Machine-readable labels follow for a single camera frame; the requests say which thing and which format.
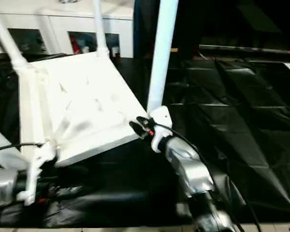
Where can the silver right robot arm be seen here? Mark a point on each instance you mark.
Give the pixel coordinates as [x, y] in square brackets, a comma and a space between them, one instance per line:
[191, 166]

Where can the black fabric backdrop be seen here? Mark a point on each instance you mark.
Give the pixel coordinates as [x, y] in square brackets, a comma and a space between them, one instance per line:
[232, 19]

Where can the grey metal rail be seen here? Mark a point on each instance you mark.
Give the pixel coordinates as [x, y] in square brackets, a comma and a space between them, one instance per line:
[244, 49]

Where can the white plastic table leg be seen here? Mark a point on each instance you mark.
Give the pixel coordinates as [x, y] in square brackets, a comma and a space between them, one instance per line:
[100, 26]
[6, 36]
[162, 48]
[2, 147]

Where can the white plastic table top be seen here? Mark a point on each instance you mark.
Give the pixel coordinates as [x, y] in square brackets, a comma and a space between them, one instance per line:
[75, 96]

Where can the black mat cloth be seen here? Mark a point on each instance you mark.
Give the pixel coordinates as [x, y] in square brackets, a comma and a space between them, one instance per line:
[232, 120]

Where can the white glass door cabinet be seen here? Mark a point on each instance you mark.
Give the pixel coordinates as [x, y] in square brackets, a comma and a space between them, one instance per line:
[75, 21]

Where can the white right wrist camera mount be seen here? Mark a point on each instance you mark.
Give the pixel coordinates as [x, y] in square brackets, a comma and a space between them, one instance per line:
[162, 116]

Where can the dark patterned cabinet-top object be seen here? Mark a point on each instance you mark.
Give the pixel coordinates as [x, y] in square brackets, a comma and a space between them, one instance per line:
[66, 1]

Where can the small yellow label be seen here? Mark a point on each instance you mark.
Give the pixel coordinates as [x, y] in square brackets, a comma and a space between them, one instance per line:
[174, 50]

